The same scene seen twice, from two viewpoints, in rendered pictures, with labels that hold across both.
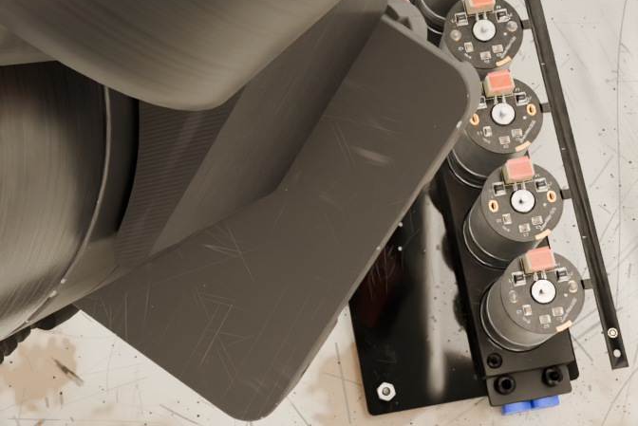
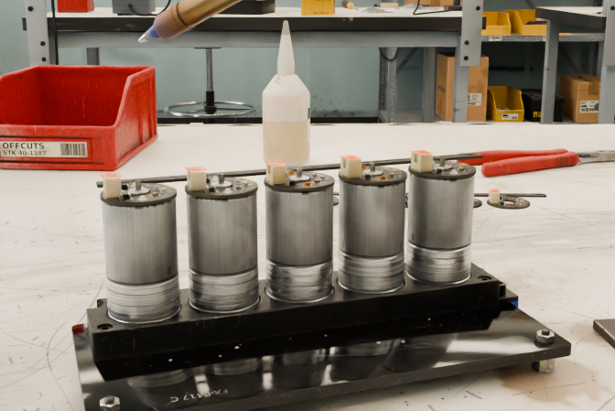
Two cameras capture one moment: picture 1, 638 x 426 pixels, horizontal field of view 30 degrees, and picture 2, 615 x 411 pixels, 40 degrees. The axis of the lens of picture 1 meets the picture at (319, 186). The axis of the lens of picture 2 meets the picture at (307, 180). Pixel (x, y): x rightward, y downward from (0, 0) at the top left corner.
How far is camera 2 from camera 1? 0.39 m
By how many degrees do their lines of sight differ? 78
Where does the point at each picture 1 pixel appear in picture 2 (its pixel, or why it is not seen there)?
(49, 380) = not seen: outside the picture
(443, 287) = (427, 322)
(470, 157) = (328, 228)
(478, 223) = (389, 219)
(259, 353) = not seen: outside the picture
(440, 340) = (478, 320)
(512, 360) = (479, 273)
